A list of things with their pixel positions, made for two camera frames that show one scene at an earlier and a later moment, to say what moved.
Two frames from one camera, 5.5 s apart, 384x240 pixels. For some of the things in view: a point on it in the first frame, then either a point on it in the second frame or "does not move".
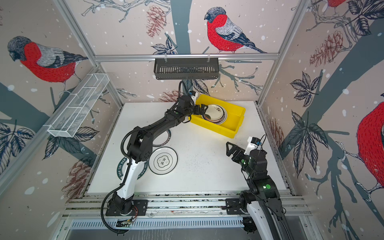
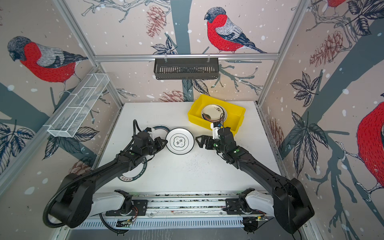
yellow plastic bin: x=235 y=117 does not move
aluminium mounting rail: x=94 y=206 does not move
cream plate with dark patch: x=214 y=112 does not move
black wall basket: x=186 y=68 does not move
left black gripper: x=201 y=109 → x=160 y=145
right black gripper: x=240 y=151 → x=209 y=145
